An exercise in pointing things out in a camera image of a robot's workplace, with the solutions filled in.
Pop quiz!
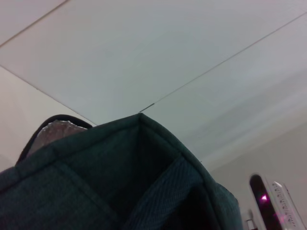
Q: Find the dark teal insulated lunch bag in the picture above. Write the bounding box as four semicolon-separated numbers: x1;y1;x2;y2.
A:
0;112;240;230

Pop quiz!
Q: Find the white device with pink light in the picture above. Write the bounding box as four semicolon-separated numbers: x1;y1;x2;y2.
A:
248;172;297;230

